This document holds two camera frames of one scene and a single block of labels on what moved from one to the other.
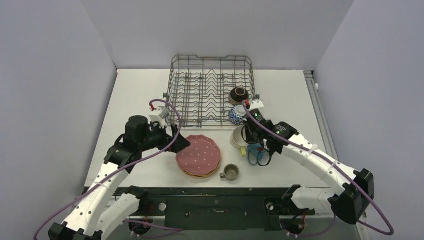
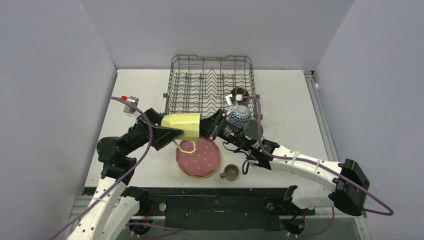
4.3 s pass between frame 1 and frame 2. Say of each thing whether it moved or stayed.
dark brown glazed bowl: stayed
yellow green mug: moved
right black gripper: moved
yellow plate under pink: stayed
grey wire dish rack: stayed
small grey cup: stayed
